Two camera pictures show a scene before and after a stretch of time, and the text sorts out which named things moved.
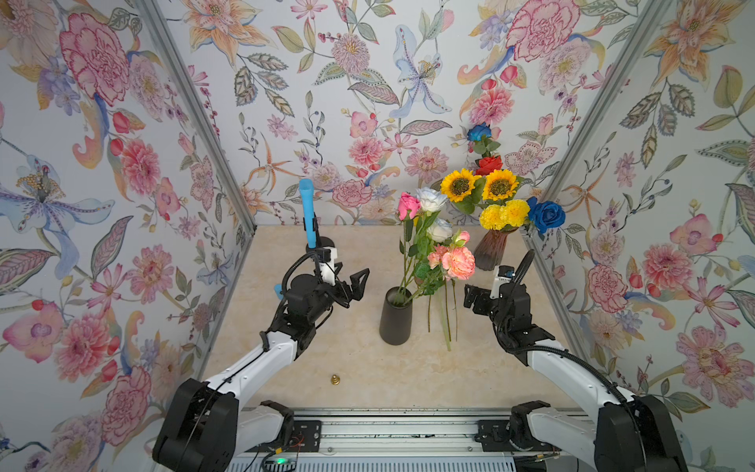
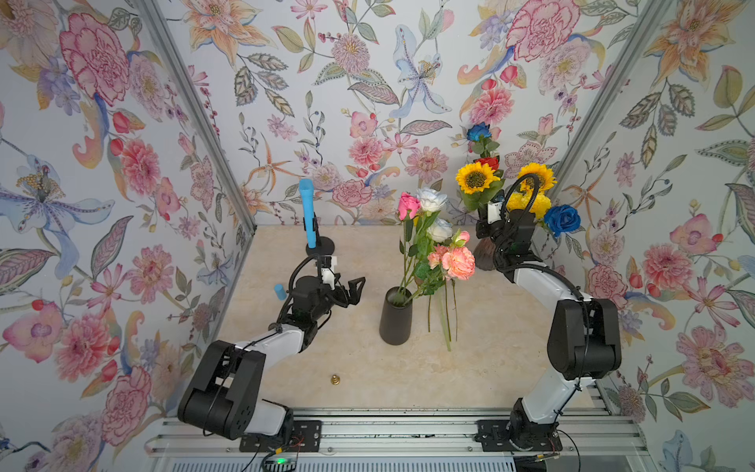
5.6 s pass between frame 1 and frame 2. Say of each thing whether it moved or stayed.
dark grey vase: stayed
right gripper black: moved
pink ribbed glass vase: stayed
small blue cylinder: stayed
